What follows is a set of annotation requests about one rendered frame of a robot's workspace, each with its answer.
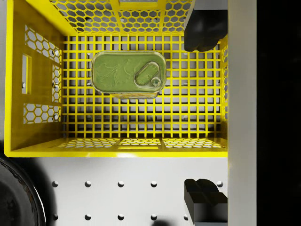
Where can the black plate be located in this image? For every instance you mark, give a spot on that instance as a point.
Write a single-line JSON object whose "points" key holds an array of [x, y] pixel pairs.
{"points": [[16, 200]]}

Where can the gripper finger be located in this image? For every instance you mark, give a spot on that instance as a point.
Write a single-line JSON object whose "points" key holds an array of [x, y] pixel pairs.
{"points": [[202, 207], [204, 28]]}

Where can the flat-sided can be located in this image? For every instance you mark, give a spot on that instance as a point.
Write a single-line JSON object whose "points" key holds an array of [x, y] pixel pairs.
{"points": [[117, 73]]}

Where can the yellow basket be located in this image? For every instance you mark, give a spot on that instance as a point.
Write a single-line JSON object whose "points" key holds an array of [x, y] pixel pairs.
{"points": [[42, 141]]}

